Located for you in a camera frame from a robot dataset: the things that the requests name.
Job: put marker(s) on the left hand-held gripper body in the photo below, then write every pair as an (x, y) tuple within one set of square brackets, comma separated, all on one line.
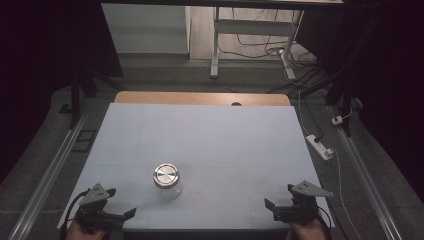
[(95, 203)]

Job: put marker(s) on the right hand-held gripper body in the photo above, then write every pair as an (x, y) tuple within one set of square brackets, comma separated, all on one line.
[(301, 206)]

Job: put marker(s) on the clear glass jar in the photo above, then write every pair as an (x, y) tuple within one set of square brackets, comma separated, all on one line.
[(169, 191)]

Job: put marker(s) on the person's right hand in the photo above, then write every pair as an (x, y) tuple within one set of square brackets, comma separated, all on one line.
[(308, 231)]

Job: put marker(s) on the person's left hand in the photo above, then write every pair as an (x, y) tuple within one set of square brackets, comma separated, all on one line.
[(81, 233)]

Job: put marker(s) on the white power strip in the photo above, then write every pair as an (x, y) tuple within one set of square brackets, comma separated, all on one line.
[(319, 146)]

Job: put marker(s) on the black floor plate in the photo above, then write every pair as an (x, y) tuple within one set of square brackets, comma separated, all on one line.
[(85, 140)]

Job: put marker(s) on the small white adapter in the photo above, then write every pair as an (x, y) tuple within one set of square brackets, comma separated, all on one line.
[(337, 120)]

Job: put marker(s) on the white table cover sheet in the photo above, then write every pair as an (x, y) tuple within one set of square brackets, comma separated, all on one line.
[(206, 140)]

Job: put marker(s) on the wooden table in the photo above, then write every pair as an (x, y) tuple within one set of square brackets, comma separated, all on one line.
[(186, 98)]

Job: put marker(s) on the dark curtain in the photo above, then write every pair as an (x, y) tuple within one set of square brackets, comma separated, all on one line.
[(383, 66), (50, 50)]

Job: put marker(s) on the white cabinet panel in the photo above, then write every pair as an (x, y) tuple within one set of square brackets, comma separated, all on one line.
[(146, 28)]

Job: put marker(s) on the aluminium floor rail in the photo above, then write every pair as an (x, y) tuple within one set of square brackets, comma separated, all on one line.
[(46, 176), (366, 180)]

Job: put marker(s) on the white desk frame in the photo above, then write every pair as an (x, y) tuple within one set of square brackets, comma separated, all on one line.
[(253, 27)]

